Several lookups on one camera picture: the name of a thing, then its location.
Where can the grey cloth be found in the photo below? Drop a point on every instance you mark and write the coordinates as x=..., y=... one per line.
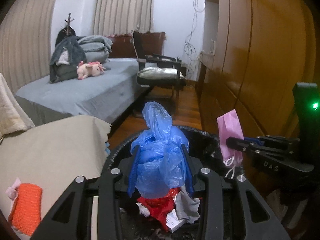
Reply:
x=187, y=207

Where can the pink pig plush toy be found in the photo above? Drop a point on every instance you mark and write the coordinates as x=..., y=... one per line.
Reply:
x=85, y=70

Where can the wooden coat rack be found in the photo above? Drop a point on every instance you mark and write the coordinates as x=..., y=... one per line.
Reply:
x=66, y=31

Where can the left beige curtain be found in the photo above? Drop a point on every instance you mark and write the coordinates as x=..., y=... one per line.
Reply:
x=25, y=42

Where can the silver seat cushion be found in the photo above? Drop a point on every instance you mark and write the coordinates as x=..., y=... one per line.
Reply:
x=155, y=73

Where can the wooden wardrobe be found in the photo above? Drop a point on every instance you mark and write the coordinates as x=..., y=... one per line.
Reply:
x=263, y=48

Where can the black cantilever chair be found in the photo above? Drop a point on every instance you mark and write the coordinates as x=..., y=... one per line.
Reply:
x=160, y=61

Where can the beige curtain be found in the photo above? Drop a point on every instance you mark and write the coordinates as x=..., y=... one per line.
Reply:
x=119, y=17
x=25, y=42

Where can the beige quilted blanket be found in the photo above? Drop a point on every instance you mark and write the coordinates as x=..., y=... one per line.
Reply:
x=12, y=117

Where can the folded grey bedding pile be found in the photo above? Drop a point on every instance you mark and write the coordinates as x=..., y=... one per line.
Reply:
x=96, y=48

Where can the white blue medicine box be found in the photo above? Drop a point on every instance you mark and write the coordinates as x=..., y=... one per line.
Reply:
x=173, y=222

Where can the grey bed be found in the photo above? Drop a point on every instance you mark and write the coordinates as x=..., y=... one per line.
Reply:
x=105, y=97

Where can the pink sock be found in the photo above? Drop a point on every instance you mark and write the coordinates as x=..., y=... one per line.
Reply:
x=12, y=191

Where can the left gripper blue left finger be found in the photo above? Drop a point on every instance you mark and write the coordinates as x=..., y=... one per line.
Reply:
x=71, y=215

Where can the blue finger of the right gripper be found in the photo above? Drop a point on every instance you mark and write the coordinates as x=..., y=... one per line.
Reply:
x=254, y=141
x=237, y=144

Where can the blue plastic bag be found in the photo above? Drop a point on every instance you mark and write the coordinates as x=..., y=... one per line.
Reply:
x=161, y=165

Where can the right beige curtain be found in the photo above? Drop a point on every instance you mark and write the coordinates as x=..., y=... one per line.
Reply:
x=119, y=17

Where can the red cloth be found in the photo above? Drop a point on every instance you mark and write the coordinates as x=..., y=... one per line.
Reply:
x=160, y=207

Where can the white tissue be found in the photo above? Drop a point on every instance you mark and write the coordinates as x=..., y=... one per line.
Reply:
x=143, y=210

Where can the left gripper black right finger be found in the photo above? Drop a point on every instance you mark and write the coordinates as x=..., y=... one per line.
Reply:
x=231, y=208

